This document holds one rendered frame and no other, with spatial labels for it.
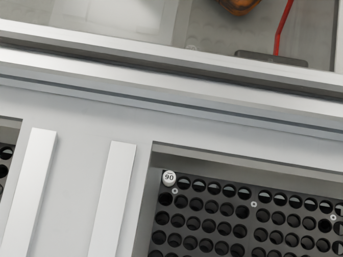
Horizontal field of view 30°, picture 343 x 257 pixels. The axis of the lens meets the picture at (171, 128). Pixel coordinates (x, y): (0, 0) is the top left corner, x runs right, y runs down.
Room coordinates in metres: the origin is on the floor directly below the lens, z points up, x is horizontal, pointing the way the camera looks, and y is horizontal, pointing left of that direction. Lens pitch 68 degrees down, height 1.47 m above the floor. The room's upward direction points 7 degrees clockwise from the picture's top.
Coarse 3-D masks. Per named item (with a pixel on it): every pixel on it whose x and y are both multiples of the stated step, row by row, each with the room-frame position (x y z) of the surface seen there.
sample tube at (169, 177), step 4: (164, 172) 0.18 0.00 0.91; (168, 172) 0.18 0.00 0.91; (172, 172) 0.18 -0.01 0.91; (164, 176) 0.18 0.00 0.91; (168, 176) 0.18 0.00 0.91; (172, 176) 0.18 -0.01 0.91; (164, 180) 0.17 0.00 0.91; (168, 180) 0.17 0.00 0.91; (172, 180) 0.17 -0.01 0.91; (164, 184) 0.17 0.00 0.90; (168, 184) 0.17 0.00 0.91; (172, 184) 0.17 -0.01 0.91
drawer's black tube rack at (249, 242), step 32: (160, 192) 0.17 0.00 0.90; (224, 192) 0.18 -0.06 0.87; (160, 224) 0.14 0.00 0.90; (192, 224) 0.15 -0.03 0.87; (224, 224) 0.15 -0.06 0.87; (256, 224) 0.15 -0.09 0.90; (288, 224) 0.15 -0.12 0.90; (320, 224) 0.16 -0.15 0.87; (160, 256) 0.11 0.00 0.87; (192, 256) 0.11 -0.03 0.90; (224, 256) 0.11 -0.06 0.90; (256, 256) 0.12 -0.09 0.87; (288, 256) 0.13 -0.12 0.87; (320, 256) 0.12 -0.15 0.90
